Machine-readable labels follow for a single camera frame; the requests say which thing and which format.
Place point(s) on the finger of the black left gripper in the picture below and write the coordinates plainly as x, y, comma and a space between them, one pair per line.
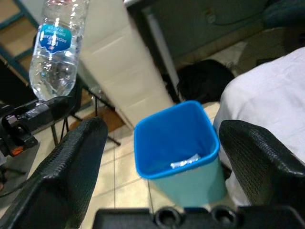
52, 109

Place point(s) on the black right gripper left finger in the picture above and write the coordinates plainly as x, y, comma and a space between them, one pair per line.
62, 181

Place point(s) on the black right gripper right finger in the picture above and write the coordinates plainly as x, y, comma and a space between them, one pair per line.
267, 167

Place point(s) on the clear plastic water bottle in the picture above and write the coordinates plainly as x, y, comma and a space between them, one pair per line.
54, 71

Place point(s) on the teal framed wooden shelf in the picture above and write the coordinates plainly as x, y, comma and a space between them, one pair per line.
12, 62

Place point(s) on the black metal stand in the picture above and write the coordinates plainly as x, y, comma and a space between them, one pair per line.
112, 139

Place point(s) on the grey bed sheet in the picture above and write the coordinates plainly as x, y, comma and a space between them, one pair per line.
267, 90

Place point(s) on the cream drawer cabinet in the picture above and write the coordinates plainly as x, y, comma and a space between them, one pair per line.
114, 59

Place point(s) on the crumpled white paper trash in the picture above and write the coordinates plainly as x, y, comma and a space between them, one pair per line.
184, 163

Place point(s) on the blue plastic waste bin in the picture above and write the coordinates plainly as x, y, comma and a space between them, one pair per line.
176, 128

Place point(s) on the black bag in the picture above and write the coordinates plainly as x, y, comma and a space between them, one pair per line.
202, 81

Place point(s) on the dark teal cushion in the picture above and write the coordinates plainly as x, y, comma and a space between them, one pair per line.
286, 12

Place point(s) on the dark grey desk panel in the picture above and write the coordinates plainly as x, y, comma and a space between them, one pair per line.
190, 26

